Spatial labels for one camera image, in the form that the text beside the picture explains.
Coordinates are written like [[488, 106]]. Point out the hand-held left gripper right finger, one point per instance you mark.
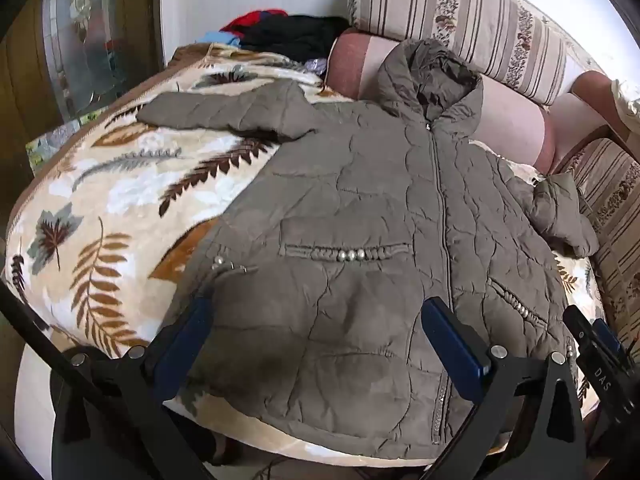
[[452, 347]]

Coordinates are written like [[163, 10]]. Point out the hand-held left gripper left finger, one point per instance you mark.
[[181, 341]]

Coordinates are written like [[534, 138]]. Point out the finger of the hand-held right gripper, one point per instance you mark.
[[586, 345], [607, 340]]

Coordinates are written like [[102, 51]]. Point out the olive quilted hooded jacket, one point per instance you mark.
[[350, 210]]

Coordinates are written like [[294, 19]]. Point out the striped floral side cushion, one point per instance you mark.
[[620, 210]]

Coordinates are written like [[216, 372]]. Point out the leaf print fleece blanket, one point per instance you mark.
[[100, 200]]

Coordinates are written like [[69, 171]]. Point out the pink bolster pillow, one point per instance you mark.
[[500, 120]]

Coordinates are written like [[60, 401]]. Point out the green printed cloth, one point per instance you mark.
[[55, 142]]

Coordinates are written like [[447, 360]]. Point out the white cloth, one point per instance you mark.
[[627, 102]]

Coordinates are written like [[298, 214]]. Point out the light blue cloth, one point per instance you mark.
[[220, 39]]

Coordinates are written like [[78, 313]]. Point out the frosted glass door panel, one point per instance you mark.
[[95, 35]]

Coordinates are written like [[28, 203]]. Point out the black cloth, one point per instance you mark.
[[295, 35]]

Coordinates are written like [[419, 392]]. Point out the red cloth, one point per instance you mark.
[[250, 21]]

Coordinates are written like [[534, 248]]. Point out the long striped floral cushion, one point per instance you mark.
[[475, 20]]

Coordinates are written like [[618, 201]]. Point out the brown wooden sofa frame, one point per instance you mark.
[[592, 144]]

